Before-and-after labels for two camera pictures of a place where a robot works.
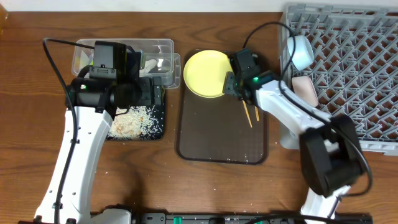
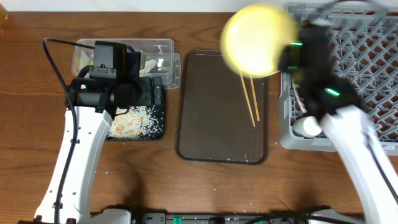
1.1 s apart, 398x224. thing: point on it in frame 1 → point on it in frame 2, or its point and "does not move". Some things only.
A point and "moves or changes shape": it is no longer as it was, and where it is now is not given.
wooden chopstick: (247, 113) moves or changes shape
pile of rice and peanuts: (135, 122) does not move
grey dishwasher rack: (354, 70) does not move
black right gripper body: (230, 86) → (288, 58)
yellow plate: (204, 73) → (252, 38)
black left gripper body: (156, 90) does not move
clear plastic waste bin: (158, 59) does not move
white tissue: (149, 65) does not move
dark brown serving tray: (219, 130) does not move
